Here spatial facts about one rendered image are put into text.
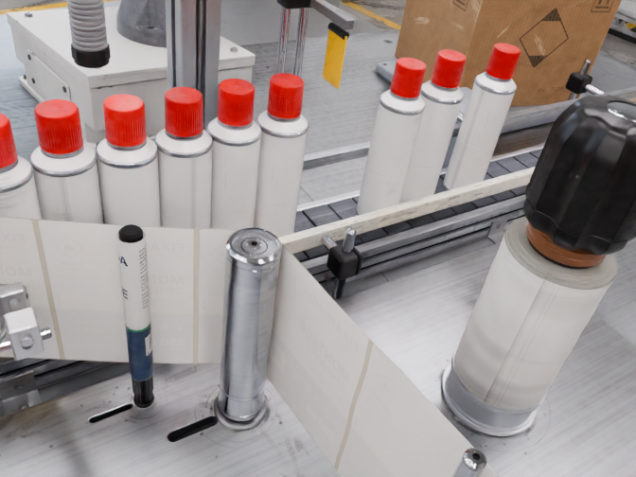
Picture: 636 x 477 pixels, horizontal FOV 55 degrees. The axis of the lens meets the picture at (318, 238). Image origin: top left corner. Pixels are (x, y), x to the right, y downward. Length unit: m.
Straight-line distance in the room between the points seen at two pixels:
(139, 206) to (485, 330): 0.32
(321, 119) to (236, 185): 0.51
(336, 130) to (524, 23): 0.38
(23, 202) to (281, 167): 0.24
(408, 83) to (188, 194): 0.26
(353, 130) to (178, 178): 0.55
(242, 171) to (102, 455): 0.28
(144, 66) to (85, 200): 0.40
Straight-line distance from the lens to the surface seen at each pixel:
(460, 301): 0.69
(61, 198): 0.55
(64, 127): 0.52
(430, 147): 0.75
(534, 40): 1.20
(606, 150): 0.42
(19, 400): 0.64
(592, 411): 0.65
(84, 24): 0.60
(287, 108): 0.59
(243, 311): 0.43
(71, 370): 0.64
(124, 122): 0.53
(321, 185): 0.91
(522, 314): 0.49
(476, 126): 0.81
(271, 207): 0.64
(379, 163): 0.71
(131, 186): 0.55
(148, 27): 1.02
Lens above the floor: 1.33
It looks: 38 degrees down
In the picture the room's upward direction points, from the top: 10 degrees clockwise
